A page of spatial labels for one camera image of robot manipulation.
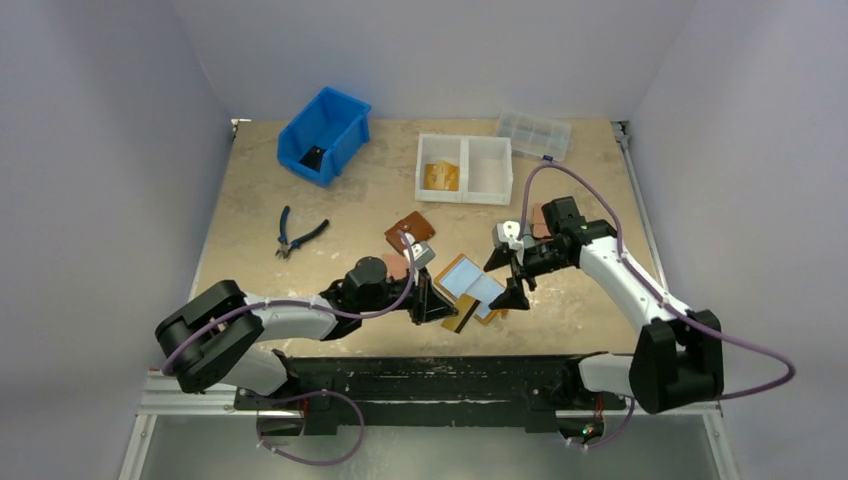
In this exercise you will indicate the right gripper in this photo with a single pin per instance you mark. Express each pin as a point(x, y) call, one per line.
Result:
point(520, 266)

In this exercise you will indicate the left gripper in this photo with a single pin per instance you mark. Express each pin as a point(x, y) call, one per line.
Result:
point(425, 302)

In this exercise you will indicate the gold card with stripe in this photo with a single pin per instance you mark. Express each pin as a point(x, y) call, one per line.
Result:
point(466, 307)

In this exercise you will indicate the orange card holder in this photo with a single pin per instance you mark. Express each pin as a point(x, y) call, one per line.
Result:
point(463, 281)

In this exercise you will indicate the gold VIP card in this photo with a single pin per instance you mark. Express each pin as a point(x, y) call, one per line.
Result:
point(453, 177)

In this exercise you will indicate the black card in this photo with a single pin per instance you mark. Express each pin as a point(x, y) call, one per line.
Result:
point(313, 158)

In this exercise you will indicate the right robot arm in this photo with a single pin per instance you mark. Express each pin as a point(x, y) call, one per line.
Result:
point(676, 361)

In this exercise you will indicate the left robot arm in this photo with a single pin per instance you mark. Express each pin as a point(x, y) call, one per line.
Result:
point(215, 337)

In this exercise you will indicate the pink card holder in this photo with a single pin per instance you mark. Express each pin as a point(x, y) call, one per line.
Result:
point(396, 266)

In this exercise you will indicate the salmon card holder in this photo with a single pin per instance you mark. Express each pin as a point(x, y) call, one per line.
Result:
point(539, 229)

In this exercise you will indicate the brown leather card holder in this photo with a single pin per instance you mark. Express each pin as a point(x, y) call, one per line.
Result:
point(414, 224)

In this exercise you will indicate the white two-compartment tray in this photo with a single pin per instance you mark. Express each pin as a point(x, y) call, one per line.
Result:
point(485, 168)

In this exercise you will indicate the clear plastic organizer box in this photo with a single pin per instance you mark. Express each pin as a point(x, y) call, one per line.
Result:
point(531, 135)

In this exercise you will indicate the blue plastic bin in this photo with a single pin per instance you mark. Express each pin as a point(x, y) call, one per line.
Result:
point(332, 120)

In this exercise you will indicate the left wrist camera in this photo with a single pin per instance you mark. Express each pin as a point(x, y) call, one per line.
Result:
point(417, 252)

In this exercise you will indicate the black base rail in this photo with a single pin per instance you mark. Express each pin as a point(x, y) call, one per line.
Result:
point(524, 391)

